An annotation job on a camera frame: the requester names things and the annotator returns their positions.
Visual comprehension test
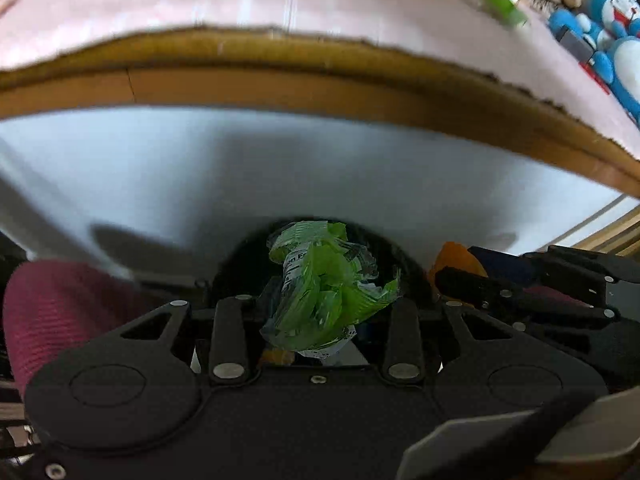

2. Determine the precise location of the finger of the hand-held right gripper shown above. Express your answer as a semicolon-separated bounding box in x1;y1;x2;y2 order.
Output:
435;266;616;323
467;246;551;286

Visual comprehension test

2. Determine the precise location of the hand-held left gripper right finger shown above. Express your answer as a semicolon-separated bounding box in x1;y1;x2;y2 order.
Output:
382;300;526;382

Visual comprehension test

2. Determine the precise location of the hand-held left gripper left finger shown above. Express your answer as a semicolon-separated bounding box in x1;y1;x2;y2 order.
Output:
120;295;251;382

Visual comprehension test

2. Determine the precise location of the orange plastic piece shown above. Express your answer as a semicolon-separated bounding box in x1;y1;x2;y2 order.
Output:
427;241;488;301

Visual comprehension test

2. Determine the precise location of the green plastic wrapper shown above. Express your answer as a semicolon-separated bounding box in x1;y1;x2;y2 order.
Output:
260;220;401;361

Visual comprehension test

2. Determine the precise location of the white trash bag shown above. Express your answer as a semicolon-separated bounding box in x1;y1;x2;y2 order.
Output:
0;107;640;306

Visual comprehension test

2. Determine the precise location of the blue cat plush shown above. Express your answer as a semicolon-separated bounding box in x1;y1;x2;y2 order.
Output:
592;35;640;128

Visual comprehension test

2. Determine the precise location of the wooden table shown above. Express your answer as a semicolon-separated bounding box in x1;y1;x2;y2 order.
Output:
0;30;640;196

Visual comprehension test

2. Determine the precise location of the blue cat plush open mouth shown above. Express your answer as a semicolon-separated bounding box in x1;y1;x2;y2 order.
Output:
547;0;640;83

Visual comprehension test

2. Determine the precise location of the wooden slatted frame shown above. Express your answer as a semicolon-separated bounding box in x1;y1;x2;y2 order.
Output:
570;197;640;258

